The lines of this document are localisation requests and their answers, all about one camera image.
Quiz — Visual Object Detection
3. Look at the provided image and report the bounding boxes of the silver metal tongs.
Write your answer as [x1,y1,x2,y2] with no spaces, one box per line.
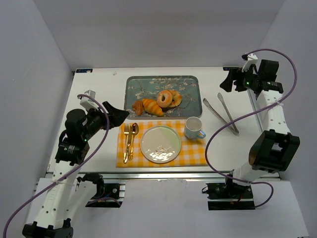
[203,92,240,136]

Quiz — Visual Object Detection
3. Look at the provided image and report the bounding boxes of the glazed ring donut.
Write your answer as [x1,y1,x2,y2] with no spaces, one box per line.
[157,90,172,108]

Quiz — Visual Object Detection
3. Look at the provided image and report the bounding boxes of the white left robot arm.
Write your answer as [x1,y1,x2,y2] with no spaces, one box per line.
[22,102,129,238]

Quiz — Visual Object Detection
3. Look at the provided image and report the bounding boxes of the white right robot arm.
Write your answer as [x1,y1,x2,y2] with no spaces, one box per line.
[220,56,300,194]

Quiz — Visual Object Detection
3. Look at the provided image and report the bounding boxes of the gold fork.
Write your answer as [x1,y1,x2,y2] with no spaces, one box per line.
[123,123,130,164]

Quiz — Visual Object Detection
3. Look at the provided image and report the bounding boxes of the gold knife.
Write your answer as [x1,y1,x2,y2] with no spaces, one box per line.
[124,124,135,163]

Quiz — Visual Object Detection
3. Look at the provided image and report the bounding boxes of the gold spoon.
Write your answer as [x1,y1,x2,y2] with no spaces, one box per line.
[128,122,139,160]

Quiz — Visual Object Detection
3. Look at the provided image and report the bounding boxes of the small dark brown pastry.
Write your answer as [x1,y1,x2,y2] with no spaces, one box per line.
[132,100,144,116]

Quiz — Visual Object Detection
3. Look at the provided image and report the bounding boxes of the blue floral serving tray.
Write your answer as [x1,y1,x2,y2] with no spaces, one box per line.
[124,75,202,119]

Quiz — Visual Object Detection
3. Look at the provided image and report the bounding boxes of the striped golden croissant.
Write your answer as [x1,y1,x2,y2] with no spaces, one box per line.
[142,98,164,117]

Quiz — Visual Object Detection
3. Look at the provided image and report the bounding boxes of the white round plate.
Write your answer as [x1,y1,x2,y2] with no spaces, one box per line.
[140,125,182,164]

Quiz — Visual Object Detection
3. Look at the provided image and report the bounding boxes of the brown bagel behind donut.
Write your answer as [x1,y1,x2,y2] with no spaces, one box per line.
[169,90,182,108]

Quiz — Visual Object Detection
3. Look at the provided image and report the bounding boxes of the yellow checkered cloth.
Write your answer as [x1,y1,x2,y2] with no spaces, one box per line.
[116,120,206,168]

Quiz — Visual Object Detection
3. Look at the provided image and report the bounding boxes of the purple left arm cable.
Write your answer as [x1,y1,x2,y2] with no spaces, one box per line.
[1,94,110,238]

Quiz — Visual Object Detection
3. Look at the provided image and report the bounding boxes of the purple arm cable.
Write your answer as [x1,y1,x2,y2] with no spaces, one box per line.
[1,94,110,238]
[205,48,297,208]

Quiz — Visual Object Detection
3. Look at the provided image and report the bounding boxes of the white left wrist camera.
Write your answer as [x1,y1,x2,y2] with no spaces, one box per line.
[78,90,98,111]

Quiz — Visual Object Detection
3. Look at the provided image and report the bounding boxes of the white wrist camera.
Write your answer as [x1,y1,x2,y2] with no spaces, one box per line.
[241,53,258,72]
[78,90,98,111]

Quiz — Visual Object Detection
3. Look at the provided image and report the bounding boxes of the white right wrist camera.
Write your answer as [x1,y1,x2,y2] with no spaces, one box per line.
[241,53,258,72]

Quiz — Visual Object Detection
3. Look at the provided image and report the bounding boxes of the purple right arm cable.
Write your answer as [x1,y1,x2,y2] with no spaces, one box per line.
[205,48,297,208]

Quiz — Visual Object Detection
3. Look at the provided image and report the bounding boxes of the aluminium front rail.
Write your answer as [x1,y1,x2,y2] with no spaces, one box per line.
[46,171,280,180]

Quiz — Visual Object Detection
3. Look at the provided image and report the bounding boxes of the white mug blue handle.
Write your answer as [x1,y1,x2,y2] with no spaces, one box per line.
[184,117,206,140]

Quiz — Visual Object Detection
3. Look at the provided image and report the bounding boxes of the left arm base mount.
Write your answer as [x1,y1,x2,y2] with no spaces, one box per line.
[76,173,124,208]

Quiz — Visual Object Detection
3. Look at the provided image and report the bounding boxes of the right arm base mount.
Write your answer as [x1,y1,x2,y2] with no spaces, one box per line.
[202,183,255,211]

